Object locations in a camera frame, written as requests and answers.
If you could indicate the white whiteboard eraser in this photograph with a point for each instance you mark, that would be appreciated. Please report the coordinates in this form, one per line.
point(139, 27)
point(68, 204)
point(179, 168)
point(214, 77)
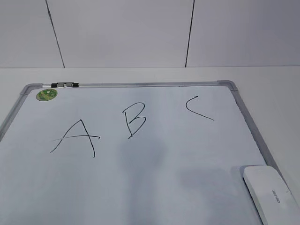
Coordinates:
point(273, 200)

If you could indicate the green round magnet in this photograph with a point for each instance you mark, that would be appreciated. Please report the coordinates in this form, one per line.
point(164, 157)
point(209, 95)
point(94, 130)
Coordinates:
point(46, 95)

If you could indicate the white whiteboard with grey frame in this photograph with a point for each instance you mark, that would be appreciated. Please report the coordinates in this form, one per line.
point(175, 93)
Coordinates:
point(130, 154)

